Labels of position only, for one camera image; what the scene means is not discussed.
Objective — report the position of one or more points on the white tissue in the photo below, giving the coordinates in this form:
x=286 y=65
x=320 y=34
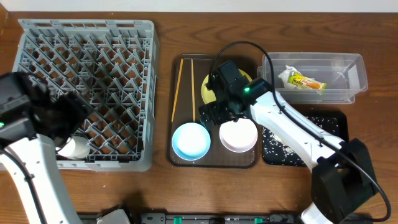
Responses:
x=284 y=76

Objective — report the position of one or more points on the dark brown serving tray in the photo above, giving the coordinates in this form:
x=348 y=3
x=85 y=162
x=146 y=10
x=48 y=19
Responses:
x=218 y=156

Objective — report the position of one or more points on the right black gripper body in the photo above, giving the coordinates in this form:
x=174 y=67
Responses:
x=210 y=112

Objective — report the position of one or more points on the yellow round plate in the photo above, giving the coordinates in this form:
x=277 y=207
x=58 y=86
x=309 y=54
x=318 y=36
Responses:
x=208 y=96

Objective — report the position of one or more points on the clear plastic container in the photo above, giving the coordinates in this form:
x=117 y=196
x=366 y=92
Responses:
x=343 y=73

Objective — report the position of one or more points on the grey plastic dish rack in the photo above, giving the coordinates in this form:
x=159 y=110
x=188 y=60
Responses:
x=112 y=65

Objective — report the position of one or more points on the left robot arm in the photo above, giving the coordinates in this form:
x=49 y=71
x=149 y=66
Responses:
x=34 y=129

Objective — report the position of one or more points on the black rectangular tray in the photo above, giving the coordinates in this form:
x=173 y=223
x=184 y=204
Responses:
x=295 y=160

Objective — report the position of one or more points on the green snack wrapper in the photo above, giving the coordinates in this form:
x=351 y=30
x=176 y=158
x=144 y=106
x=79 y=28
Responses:
x=302 y=82

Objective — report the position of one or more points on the wooden chopstick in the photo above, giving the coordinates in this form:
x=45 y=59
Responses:
x=193 y=91
x=177 y=89

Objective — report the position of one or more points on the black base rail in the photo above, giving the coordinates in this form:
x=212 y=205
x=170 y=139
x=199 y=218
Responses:
x=158 y=217

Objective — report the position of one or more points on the light blue bowl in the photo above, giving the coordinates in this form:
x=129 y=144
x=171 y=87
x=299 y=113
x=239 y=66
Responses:
x=191 y=141

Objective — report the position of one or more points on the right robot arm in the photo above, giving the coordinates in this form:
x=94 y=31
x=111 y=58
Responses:
x=342 y=172

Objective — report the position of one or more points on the white cup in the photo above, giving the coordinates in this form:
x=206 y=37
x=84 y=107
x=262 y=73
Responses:
x=76 y=148

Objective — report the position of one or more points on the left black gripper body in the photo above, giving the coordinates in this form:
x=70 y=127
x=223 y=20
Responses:
x=72 y=113

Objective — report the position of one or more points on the pink white bowl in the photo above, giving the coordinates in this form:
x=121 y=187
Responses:
x=239 y=136

